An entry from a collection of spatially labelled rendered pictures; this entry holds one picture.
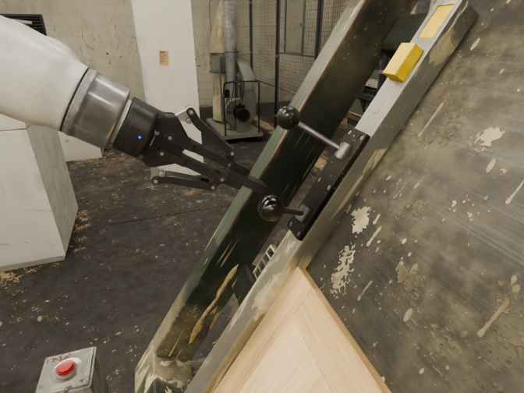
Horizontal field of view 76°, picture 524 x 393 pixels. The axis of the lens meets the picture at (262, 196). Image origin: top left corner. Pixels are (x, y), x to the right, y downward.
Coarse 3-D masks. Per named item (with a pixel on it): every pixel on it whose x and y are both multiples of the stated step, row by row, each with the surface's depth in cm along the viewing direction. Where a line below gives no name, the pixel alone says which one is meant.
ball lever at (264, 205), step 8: (264, 200) 46; (272, 200) 46; (280, 200) 47; (264, 208) 46; (272, 208) 46; (280, 208) 46; (288, 208) 51; (304, 208) 55; (264, 216) 46; (272, 216) 46; (280, 216) 47; (296, 216) 56; (304, 216) 55
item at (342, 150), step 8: (280, 112) 53; (288, 112) 52; (296, 112) 52; (280, 120) 53; (288, 120) 52; (296, 120) 52; (288, 128) 53; (304, 128) 53; (320, 136) 53; (328, 144) 53; (336, 144) 53; (344, 144) 52; (336, 152) 53; (344, 152) 52
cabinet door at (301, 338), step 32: (288, 288) 57; (288, 320) 54; (320, 320) 48; (256, 352) 58; (288, 352) 52; (320, 352) 46; (352, 352) 42; (224, 384) 62; (256, 384) 55; (288, 384) 50; (320, 384) 45; (352, 384) 40; (384, 384) 39
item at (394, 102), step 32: (448, 0) 48; (416, 32) 51; (448, 32) 48; (416, 64) 49; (384, 96) 52; (416, 96) 50; (384, 128) 51; (352, 192) 54; (320, 224) 55; (288, 256) 57; (256, 288) 62; (256, 320) 60; (224, 352) 62; (192, 384) 67
